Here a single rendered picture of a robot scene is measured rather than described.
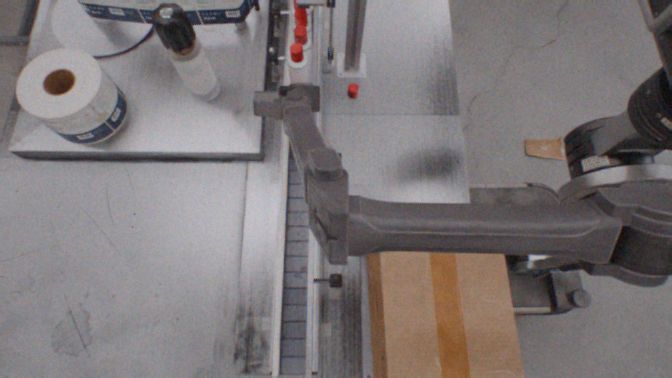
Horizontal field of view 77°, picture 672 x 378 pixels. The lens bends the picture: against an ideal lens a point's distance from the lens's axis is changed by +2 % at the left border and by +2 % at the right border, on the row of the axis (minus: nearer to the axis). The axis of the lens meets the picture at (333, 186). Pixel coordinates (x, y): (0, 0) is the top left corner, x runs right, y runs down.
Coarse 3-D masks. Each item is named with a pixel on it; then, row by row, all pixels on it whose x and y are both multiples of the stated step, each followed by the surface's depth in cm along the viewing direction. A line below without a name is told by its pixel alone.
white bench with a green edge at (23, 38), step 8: (32, 0) 215; (32, 8) 215; (24, 16) 212; (32, 16) 215; (24, 24) 210; (32, 24) 214; (24, 32) 209; (0, 40) 207; (8, 40) 207; (16, 40) 207; (24, 40) 207
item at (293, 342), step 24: (312, 24) 129; (288, 168) 113; (288, 192) 110; (288, 216) 108; (288, 240) 106; (288, 264) 104; (288, 288) 102; (288, 312) 100; (288, 336) 98; (288, 360) 97
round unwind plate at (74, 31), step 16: (64, 0) 129; (64, 16) 127; (80, 16) 127; (64, 32) 125; (80, 32) 125; (96, 32) 125; (112, 32) 125; (128, 32) 125; (144, 32) 125; (80, 48) 123; (96, 48) 123; (112, 48) 123; (128, 48) 124
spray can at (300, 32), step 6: (294, 30) 103; (300, 30) 103; (306, 30) 103; (294, 36) 104; (300, 36) 103; (306, 36) 104; (294, 42) 106; (300, 42) 105; (306, 42) 106; (306, 48) 106; (306, 54) 108; (312, 60) 113; (312, 66) 115; (312, 72) 117; (312, 78) 120
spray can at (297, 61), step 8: (296, 48) 101; (288, 56) 106; (296, 56) 102; (304, 56) 105; (288, 64) 105; (296, 64) 104; (304, 64) 105; (296, 72) 106; (304, 72) 107; (296, 80) 109; (304, 80) 110
